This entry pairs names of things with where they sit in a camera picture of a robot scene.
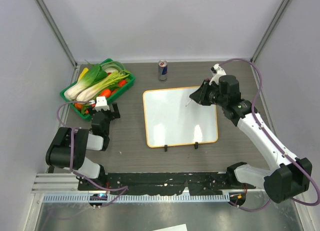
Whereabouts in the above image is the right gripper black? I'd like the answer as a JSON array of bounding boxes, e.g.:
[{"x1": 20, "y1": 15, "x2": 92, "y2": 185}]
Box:
[{"x1": 190, "y1": 79, "x2": 228, "y2": 108}]

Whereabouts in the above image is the whiteboard with orange frame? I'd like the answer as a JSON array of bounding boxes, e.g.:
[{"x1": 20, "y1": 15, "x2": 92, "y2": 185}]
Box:
[{"x1": 142, "y1": 86, "x2": 219, "y2": 148}]

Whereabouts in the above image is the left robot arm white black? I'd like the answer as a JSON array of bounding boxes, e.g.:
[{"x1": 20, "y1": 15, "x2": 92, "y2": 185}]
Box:
[{"x1": 45, "y1": 103, "x2": 121, "y2": 191}]

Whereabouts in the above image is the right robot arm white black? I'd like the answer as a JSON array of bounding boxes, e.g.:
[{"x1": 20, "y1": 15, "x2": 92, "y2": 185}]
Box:
[{"x1": 189, "y1": 75, "x2": 312, "y2": 204}]

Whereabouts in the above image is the orange carrot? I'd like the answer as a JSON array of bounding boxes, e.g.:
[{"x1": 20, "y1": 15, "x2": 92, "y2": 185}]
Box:
[{"x1": 99, "y1": 89, "x2": 112, "y2": 98}]

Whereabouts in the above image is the bok choy right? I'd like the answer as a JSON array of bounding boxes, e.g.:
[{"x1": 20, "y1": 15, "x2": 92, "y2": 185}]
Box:
[{"x1": 75, "y1": 69, "x2": 131, "y2": 102}]

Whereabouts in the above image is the bok choy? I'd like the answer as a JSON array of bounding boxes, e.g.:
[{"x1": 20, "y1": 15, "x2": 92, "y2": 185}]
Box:
[
  {"x1": 75, "y1": 69, "x2": 131, "y2": 102},
  {"x1": 64, "y1": 64, "x2": 107, "y2": 101}
]

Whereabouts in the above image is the green plastic basket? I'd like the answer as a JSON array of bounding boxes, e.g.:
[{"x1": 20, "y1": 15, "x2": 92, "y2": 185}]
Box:
[{"x1": 59, "y1": 58, "x2": 135, "y2": 121}]

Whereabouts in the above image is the red tomato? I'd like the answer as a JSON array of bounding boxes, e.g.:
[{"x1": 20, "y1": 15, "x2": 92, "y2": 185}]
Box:
[{"x1": 118, "y1": 80, "x2": 127, "y2": 88}]

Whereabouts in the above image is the bok choy left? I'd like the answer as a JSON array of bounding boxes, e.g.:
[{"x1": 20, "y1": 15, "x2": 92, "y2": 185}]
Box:
[{"x1": 64, "y1": 64, "x2": 107, "y2": 101}]

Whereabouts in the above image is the yellow vegetable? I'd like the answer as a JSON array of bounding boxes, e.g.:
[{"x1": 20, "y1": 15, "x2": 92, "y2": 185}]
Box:
[{"x1": 78, "y1": 67, "x2": 89, "y2": 81}]

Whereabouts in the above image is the silver blue drink can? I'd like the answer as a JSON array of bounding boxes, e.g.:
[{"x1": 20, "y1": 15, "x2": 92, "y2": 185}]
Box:
[{"x1": 158, "y1": 60, "x2": 168, "y2": 82}]

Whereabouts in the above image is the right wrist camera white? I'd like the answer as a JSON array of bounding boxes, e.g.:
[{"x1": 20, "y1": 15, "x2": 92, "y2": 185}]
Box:
[{"x1": 209, "y1": 63, "x2": 226, "y2": 86}]

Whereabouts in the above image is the aluminium rail left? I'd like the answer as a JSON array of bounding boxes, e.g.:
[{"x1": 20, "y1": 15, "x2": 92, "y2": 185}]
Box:
[{"x1": 31, "y1": 172, "x2": 83, "y2": 193}]

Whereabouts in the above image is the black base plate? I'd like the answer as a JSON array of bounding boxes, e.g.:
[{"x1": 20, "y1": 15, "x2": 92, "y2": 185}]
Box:
[{"x1": 93, "y1": 172, "x2": 255, "y2": 196}]

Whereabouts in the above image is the white slotted cable duct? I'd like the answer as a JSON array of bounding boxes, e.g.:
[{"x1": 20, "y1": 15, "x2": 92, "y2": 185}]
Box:
[{"x1": 42, "y1": 192, "x2": 230, "y2": 204}]

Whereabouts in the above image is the aluminium frame post right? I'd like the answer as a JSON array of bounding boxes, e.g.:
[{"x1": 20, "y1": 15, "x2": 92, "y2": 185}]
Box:
[{"x1": 250, "y1": 0, "x2": 292, "y2": 63}]

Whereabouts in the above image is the aluminium frame post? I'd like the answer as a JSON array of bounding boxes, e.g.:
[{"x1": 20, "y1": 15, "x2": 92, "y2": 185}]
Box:
[
  {"x1": 34, "y1": 0, "x2": 77, "y2": 68},
  {"x1": 250, "y1": 0, "x2": 292, "y2": 63}
]

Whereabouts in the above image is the aluminium frame post left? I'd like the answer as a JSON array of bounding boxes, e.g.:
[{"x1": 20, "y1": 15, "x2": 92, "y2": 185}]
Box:
[{"x1": 34, "y1": 0, "x2": 77, "y2": 68}]

